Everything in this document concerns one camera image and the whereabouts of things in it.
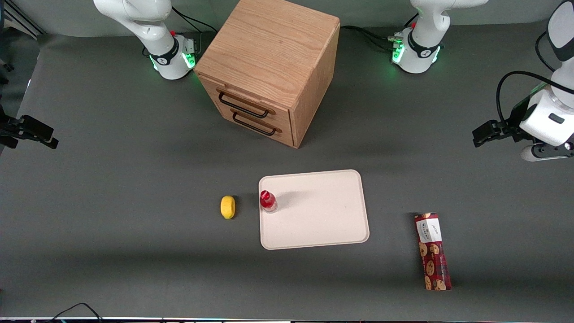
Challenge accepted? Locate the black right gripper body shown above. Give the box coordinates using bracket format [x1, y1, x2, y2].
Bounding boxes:
[0, 104, 21, 149]

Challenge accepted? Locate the red plaid cookie box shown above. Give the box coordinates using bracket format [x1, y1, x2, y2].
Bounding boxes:
[414, 213, 452, 292]

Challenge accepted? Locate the beige plastic tray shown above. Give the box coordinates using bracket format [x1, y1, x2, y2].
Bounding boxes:
[258, 169, 370, 250]

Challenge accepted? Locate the yellow lemon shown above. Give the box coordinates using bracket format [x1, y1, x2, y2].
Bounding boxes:
[220, 195, 236, 220]

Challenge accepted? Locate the wooden drawer front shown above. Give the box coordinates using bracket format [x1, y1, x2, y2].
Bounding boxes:
[199, 75, 295, 131]
[214, 104, 295, 148]

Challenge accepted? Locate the small red bottle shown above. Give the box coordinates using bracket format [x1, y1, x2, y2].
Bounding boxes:
[260, 190, 278, 214]

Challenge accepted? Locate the wooden drawer cabinet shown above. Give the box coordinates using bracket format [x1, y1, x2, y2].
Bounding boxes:
[194, 0, 341, 149]

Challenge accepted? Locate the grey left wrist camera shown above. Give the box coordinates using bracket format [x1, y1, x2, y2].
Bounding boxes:
[521, 143, 574, 162]

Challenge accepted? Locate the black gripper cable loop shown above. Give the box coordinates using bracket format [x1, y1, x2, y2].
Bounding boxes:
[495, 70, 557, 122]

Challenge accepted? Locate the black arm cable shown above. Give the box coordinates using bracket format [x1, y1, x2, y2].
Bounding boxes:
[535, 31, 557, 73]

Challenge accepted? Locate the dark metal frame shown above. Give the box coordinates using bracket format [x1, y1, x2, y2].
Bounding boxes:
[0, 0, 46, 40]

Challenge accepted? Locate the black left base cable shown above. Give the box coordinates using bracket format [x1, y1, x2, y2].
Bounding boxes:
[339, 25, 397, 51]

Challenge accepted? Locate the black base cable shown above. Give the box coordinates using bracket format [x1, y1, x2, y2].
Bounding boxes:
[171, 6, 217, 34]
[339, 25, 397, 51]

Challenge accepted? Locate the thin black floor cable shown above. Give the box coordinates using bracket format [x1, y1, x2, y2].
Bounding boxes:
[52, 302, 105, 322]

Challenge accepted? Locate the black right base cable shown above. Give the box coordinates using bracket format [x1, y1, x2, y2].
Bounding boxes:
[171, 6, 217, 34]

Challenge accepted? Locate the black drawer handle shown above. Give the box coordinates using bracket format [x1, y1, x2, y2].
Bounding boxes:
[231, 112, 277, 137]
[218, 92, 270, 119]

